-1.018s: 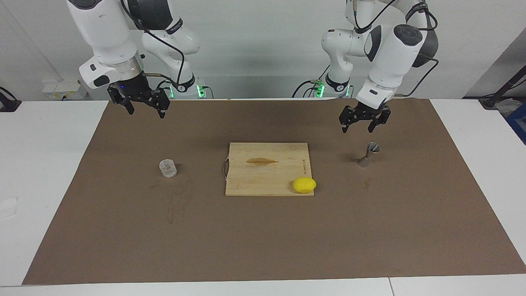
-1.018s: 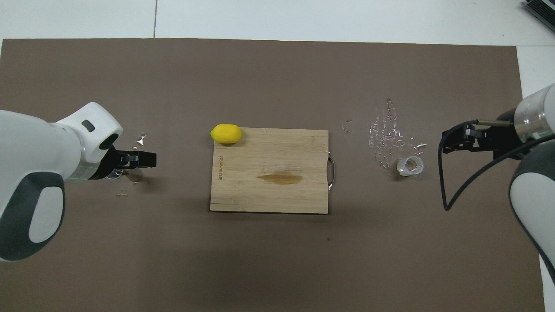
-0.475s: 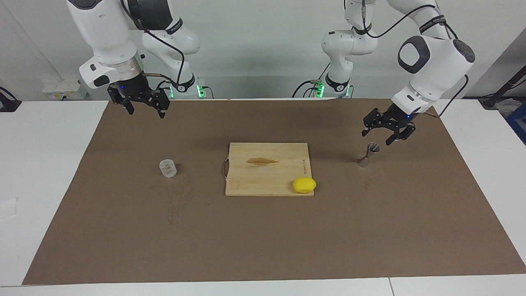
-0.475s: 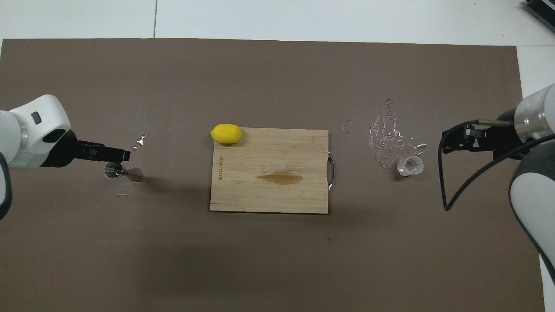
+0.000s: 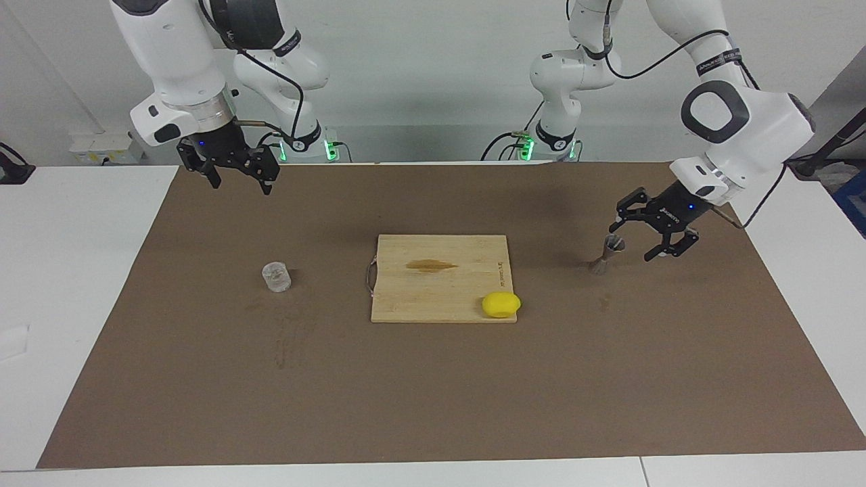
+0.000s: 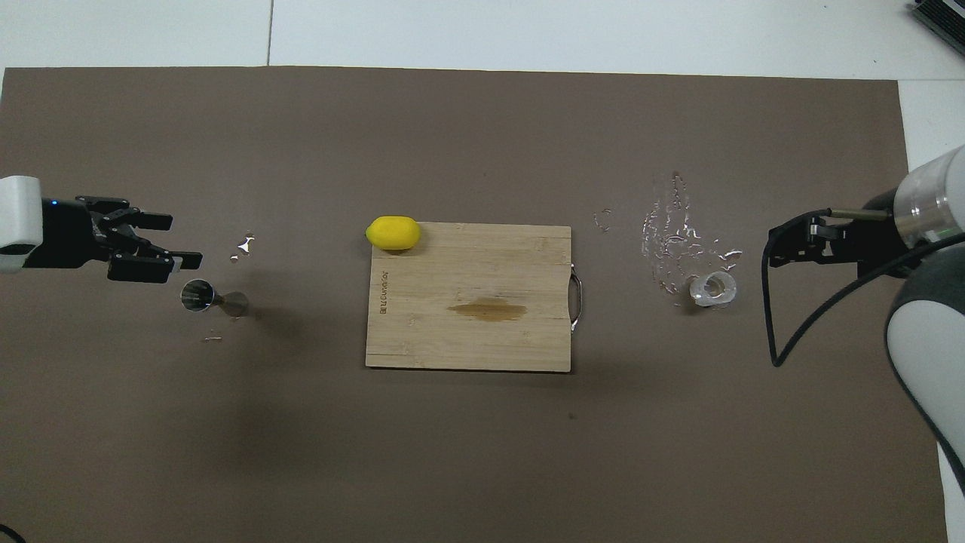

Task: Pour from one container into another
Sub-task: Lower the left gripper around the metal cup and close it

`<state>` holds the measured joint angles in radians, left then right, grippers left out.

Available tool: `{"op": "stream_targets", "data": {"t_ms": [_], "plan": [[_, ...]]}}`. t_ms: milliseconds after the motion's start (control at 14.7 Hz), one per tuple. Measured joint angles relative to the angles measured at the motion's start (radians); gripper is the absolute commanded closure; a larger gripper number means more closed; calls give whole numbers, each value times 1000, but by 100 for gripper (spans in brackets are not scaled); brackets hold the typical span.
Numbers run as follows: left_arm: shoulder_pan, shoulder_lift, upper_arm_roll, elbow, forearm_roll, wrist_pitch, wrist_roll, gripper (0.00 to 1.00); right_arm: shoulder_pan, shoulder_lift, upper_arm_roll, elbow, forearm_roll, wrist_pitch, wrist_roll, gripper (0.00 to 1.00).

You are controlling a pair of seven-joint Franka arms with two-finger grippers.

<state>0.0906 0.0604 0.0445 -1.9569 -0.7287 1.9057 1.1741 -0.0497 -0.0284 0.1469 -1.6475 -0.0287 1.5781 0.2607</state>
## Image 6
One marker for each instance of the yellow lemon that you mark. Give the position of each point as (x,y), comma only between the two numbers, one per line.
(393,233)

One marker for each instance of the steel double jigger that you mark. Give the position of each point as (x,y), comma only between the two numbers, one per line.
(197,295)

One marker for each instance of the wooden cutting board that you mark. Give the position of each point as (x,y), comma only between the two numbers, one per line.
(467,339)

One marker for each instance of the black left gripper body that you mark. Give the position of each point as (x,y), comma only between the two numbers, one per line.
(68,234)

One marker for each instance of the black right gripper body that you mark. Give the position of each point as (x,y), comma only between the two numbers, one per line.
(867,241)

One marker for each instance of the brown table mat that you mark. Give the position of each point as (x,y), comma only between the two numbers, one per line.
(482,452)

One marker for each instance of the grey ribbed device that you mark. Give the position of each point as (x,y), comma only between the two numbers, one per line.
(942,19)

